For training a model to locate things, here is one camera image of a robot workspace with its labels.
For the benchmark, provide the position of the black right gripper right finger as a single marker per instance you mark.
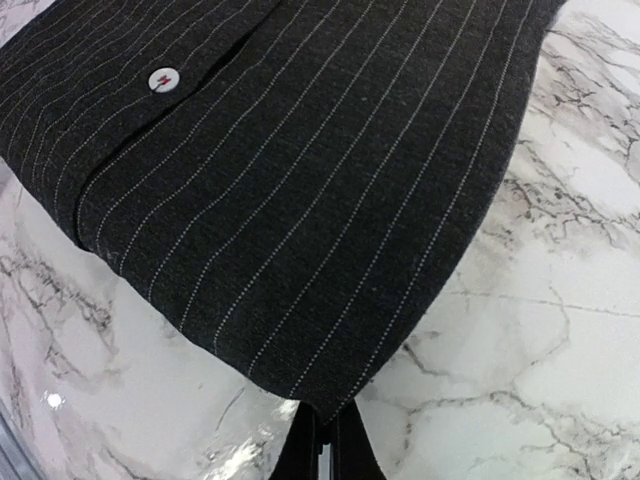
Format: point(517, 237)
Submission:
point(352, 454)

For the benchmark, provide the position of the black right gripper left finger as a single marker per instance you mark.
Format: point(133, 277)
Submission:
point(299, 457)

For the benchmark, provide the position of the black pinstriped long sleeve shirt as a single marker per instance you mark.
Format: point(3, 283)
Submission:
point(290, 183)

